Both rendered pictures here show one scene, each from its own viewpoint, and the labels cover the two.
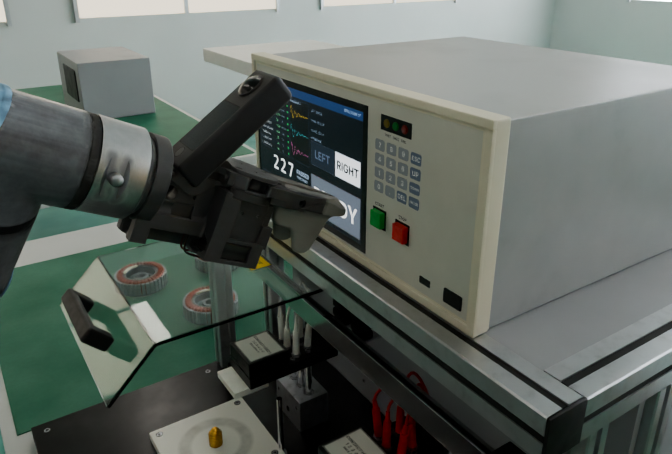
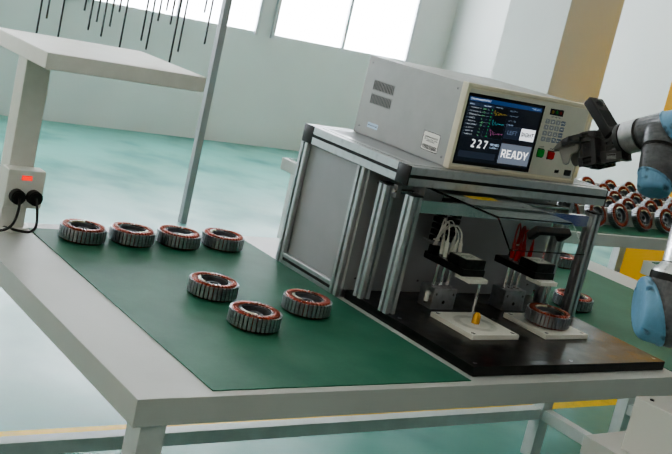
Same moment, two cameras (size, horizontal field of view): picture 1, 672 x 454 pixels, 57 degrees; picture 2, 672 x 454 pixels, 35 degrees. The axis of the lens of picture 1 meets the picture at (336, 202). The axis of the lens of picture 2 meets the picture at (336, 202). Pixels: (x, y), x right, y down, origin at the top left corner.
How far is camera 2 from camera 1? 2.87 m
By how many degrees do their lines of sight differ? 90
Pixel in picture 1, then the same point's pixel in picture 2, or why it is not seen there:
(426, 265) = (558, 164)
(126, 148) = not seen: hidden behind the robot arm
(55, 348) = (364, 364)
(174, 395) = (428, 329)
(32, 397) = (430, 374)
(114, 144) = not seen: hidden behind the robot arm
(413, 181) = (560, 132)
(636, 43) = not seen: outside the picture
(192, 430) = (466, 326)
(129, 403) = (440, 341)
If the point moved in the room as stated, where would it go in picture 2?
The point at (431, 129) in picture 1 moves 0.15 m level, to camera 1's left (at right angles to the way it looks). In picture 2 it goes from (571, 111) to (586, 118)
